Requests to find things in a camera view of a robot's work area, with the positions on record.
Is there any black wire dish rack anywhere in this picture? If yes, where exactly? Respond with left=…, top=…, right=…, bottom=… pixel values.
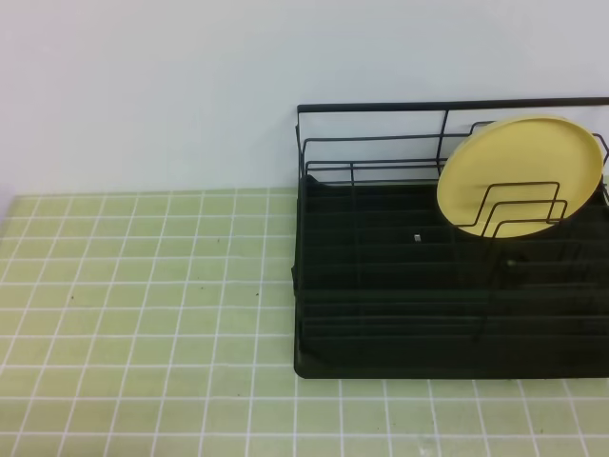
left=289, top=96, right=609, bottom=344

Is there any yellow round plate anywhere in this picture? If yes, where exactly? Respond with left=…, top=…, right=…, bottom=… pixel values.
left=437, top=116, right=603, bottom=238

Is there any black drip tray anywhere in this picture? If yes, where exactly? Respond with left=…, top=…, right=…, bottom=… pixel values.
left=292, top=177, right=608, bottom=380

